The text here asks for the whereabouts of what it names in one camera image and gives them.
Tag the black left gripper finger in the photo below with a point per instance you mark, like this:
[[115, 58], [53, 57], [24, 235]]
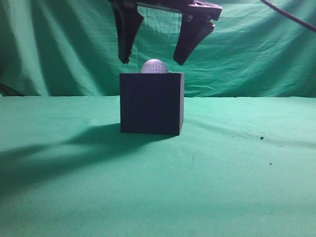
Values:
[[194, 29]]

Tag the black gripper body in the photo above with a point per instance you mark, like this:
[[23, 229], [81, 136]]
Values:
[[192, 8]]

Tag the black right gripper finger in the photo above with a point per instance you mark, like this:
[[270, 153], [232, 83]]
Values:
[[128, 21]]

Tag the white dimpled golf ball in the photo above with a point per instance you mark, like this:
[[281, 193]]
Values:
[[154, 66]]

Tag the dark blue cube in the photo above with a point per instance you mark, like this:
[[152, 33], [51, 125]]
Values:
[[152, 103]]

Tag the green cloth backdrop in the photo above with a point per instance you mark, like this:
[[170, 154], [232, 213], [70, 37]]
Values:
[[70, 48]]

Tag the green table cloth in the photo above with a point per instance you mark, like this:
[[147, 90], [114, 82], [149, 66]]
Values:
[[66, 170]]

